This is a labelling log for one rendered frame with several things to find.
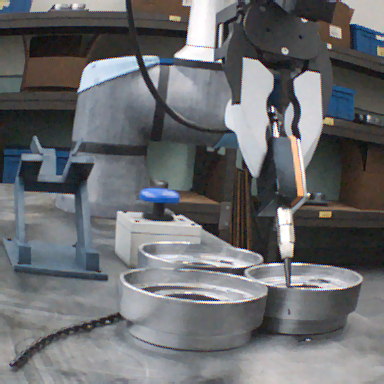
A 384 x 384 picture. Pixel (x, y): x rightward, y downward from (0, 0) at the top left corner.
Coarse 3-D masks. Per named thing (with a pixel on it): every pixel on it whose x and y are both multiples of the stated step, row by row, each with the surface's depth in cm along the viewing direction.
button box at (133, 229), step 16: (128, 224) 78; (144, 224) 77; (160, 224) 78; (176, 224) 78; (192, 224) 79; (128, 240) 78; (144, 240) 77; (160, 240) 78; (176, 240) 78; (192, 240) 79; (128, 256) 77
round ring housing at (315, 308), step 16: (256, 272) 62; (272, 272) 64; (304, 272) 65; (320, 272) 64; (336, 272) 63; (352, 272) 61; (272, 288) 56; (288, 288) 55; (304, 288) 55; (320, 288) 55; (336, 288) 55; (352, 288) 56; (272, 304) 56; (288, 304) 55; (304, 304) 55; (320, 304) 55; (336, 304) 55; (352, 304) 57; (272, 320) 56; (288, 320) 56; (304, 320) 55; (320, 320) 56; (336, 320) 56
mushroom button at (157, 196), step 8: (144, 192) 80; (152, 192) 79; (160, 192) 79; (168, 192) 79; (176, 192) 81; (144, 200) 79; (152, 200) 79; (160, 200) 79; (168, 200) 79; (176, 200) 80; (152, 208) 81; (160, 208) 80
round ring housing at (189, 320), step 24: (120, 288) 53; (216, 288) 59; (240, 288) 58; (264, 288) 54; (120, 312) 53; (144, 312) 50; (168, 312) 50; (192, 312) 49; (216, 312) 50; (240, 312) 50; (264, 312) 54; (144, 336) 51; (168, 336) 50; (192, 336) 50; (216, 336) 51; (240, 336) 52
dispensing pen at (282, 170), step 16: (272, 112) 60; (272, 128) 60; (272, 144) 57; (288, 144) 58; (272, 160) 57; (288, 160) 57; (272, 176) 57; (288, 176) 57; (272, 192) 57; (288, 192) 56; (272, 208) 58; (288, 208) 57; (288, 224) 57; (288, 240) 56; (288, 256) 56; (288, 272) 56
